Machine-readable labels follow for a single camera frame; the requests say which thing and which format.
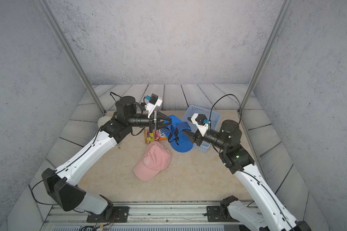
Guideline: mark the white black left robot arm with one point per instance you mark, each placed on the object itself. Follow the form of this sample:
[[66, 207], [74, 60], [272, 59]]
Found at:
[[61, 184]]

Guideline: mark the light blue plastic basket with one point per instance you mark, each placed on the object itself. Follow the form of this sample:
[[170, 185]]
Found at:
[[212, 118]]

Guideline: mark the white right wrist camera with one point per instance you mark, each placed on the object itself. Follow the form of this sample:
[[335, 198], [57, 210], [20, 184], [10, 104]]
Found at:
[[201, 122]]

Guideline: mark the aluminium left corner post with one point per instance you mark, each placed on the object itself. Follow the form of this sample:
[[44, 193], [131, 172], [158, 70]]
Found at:
[[56, 29]]

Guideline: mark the blue baseball cap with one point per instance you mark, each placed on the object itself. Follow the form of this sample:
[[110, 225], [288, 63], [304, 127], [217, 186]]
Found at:
[[175, 136]]

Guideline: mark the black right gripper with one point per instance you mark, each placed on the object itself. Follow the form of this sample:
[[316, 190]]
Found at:
[[195, 137]]

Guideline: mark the Fox's fruit candy bag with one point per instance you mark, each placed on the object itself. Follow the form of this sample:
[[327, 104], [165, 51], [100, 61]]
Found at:
[[154, 135]]

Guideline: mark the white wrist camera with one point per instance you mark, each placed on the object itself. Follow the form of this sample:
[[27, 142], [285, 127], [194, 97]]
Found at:
[[153, 101], [201, 122]]

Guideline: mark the white plate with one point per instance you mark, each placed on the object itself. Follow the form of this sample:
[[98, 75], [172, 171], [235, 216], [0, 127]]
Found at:
[[103, 120]]

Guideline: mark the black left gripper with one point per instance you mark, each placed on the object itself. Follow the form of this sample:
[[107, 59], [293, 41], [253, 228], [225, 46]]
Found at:
[[153, 121]]

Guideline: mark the pink baseball cap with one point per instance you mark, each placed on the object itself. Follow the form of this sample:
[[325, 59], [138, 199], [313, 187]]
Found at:
[[156, 159]]

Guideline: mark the aluminium corner post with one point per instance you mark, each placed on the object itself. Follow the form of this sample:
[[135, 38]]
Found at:
[[56, 29], [267, 50]]

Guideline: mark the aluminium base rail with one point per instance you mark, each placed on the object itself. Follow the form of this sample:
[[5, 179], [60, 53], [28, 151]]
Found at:
[[192, 216]]

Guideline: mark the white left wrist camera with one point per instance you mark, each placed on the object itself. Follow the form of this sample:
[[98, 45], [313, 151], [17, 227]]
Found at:
[[153, 101]]

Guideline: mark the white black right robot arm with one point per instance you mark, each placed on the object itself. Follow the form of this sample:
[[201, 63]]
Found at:
[[274, 215]]

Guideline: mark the aluminium right corner post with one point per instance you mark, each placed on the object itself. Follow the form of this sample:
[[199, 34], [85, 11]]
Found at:
[[267, 50]]

